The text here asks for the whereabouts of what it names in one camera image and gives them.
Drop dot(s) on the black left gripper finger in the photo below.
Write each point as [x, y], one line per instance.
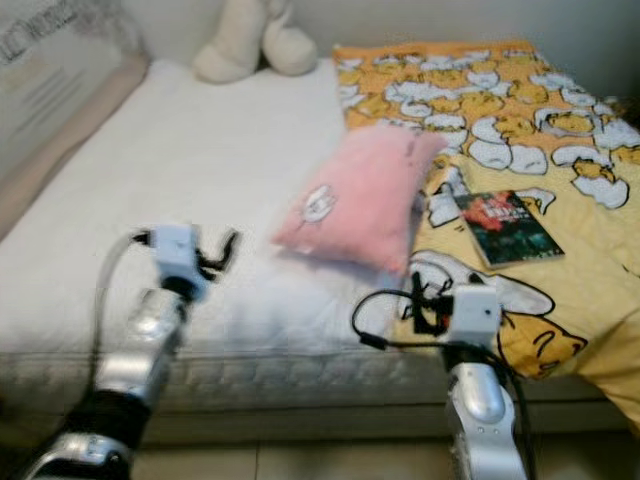
[227, 245]

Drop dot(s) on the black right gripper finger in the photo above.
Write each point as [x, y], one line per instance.
[415, 293]

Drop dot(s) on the pink fluffy pillow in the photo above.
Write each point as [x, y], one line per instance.
[360, 200]

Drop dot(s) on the dark green red book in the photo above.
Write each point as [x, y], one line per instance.
[510, 230]

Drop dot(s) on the yellow orange cartoon blanket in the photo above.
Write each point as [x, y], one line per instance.
[540, 150]

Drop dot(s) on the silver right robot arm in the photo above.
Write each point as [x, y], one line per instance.
[480, 410]

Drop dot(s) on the white quilted mattress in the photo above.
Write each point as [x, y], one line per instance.
[190, 170]

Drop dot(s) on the beige bed end board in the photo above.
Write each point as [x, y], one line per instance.
[40, 172]

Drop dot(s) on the cream plush toy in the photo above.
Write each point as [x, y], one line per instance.
[240, 45]

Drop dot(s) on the white patterned bag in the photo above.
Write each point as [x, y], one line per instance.
[60, 70]

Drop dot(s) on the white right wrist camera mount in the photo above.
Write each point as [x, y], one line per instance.
[475, 312]

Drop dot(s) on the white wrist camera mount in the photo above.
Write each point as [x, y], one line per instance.
[475, 312]
[175, 248]

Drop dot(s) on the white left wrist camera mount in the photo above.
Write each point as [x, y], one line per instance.
[175, 248]

